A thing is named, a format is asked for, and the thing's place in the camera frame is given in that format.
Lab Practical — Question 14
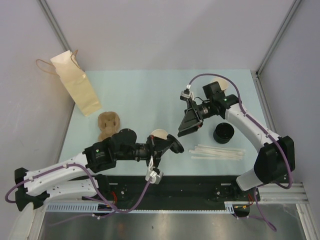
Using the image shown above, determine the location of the purple cable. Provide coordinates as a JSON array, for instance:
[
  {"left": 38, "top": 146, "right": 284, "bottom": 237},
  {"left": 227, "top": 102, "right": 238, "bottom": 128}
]
[
  {"left": 187, "top": 73, "right": 295, "bottom": 232},
  {"left": 5, "top": 163, "right": 156, "bottom": 227}
]

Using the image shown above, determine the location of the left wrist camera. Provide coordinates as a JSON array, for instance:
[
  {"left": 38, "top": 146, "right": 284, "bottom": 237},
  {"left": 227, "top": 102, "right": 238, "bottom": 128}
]
[{"left": 145, "top": 156, "right": 164, "bottom": 185}]

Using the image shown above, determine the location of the single paper cup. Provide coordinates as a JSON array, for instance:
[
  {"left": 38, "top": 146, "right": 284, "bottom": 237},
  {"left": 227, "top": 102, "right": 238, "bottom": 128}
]
[{"left": 151, "top": 129, "right": 168, "bottom": 140}]

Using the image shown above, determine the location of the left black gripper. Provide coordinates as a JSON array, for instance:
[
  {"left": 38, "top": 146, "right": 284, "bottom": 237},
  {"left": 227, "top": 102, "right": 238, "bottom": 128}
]
[{"left": 115, "top": 134, "right": 173, "bottom": 169}]

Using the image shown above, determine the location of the white slotted cable duct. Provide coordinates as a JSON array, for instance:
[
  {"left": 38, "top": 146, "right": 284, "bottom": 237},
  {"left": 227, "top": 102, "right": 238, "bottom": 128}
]
[{"left": 45, "top": 199, "right": 249, "bottom": 214}]

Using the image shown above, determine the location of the black cup lid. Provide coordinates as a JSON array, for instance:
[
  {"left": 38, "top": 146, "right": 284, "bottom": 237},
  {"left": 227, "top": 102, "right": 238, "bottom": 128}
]
[{"left": 167, "top": 134, "right": 185, "bottom": 154}]

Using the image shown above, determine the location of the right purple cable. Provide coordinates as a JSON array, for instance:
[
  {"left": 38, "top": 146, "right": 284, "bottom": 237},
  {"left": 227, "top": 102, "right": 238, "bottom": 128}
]
[{"left": 187, "top": 73, "right": 295, "bottom": 232}]

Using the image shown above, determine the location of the brown pulp cup carrier stack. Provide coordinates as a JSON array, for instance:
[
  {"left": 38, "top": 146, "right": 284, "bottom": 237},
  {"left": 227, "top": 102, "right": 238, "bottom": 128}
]
[{"left": 97, "top": 111, "right": 121, "bottom": 142}]

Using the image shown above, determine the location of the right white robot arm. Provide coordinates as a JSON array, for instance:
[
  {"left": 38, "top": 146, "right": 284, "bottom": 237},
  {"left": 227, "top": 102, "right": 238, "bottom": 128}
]
[{"left": 178, "top": 82, "right": 296, "bottom": 201}]

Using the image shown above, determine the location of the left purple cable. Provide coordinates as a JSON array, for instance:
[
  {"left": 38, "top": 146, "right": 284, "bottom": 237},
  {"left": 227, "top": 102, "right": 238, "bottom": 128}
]
[{"left": 5, "top": 163, "right": 156, "bottom": 227}]

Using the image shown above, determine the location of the white wrapped straws bundle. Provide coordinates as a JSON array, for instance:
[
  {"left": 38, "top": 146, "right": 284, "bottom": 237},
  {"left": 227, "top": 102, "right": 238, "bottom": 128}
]
[{"left": 188, "top": 144, "right": 246, "bottom": 161}]

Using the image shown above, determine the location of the stack of paper cups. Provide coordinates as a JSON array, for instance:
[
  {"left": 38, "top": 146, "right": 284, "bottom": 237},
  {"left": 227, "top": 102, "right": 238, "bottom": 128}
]
[{"left": 211, "top": 77, "right": 229, "bottom": 92}]

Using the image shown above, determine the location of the stack of black lids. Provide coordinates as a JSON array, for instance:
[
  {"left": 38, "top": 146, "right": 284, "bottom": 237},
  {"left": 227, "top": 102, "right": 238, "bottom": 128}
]
[{"left": 213, "top": 122, "right": 235, "bottom": 144}]

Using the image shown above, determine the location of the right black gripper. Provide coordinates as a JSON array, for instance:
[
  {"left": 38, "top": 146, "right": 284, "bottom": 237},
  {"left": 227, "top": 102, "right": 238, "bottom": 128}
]
[{"left": 178, "top": 97, "right": 215, "bottom": 138}]

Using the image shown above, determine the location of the brown paper bag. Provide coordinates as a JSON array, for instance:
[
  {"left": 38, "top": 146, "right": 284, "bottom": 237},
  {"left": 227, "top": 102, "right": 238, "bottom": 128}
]
[{"left": 35, "top": 50, "right": 102, "bottom": 117}]

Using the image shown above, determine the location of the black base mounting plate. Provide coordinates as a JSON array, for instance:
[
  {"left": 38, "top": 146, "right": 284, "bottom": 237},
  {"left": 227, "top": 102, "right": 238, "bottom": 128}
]
[{"left": 98, "top": 175, "right": 260, "bottom": 209}]

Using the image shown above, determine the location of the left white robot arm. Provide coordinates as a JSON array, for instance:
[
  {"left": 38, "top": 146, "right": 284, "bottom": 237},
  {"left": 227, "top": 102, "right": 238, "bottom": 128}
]
[{"left": 9, "top": 128, "right": 184, "bottom": 213}]

